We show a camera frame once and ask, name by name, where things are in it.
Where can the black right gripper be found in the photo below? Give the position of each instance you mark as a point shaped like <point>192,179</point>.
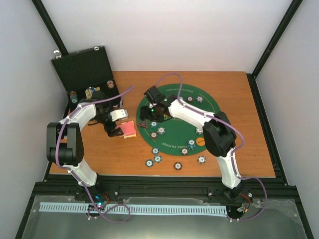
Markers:
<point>144,115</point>

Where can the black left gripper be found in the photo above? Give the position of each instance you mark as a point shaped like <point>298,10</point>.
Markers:
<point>107,129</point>

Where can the pink-backed card deck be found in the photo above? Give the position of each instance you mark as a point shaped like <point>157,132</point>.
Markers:
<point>121,126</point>

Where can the blue white chip mat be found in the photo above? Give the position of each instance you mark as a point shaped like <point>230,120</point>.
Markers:
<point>199,131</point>
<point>161,130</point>

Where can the green blue chip stack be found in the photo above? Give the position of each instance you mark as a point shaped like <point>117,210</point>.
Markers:
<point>149,163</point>

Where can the orange big blind button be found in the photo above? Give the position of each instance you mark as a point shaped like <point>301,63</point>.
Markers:
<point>200,141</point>

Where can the blue white chip stack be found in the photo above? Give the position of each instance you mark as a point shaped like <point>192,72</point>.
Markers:
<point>201,159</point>

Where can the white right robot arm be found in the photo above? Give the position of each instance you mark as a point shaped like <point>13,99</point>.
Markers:
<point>219,135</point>

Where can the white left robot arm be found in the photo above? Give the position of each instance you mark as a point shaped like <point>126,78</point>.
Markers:
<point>64,144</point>

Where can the triangular all in marker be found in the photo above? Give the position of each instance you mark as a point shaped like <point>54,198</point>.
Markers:
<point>143,124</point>

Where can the gold card box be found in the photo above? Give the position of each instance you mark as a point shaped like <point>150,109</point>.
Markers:
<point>130,131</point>

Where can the green round poker mat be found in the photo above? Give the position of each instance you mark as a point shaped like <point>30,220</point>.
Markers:
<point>178,132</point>

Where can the boxed card deck in case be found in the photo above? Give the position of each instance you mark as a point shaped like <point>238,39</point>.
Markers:
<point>90,90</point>

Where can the orange chip stack in case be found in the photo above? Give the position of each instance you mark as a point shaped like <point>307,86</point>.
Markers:
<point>110,84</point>

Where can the chip stack in case left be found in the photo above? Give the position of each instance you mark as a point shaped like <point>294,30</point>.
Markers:
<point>73,97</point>

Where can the black poker chip case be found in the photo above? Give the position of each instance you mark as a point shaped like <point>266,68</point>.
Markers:
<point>87,68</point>

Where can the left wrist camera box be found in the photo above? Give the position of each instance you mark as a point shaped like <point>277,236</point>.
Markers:
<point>119,114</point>

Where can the white slotted cable duct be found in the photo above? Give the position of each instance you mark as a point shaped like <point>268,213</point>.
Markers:
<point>161,210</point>

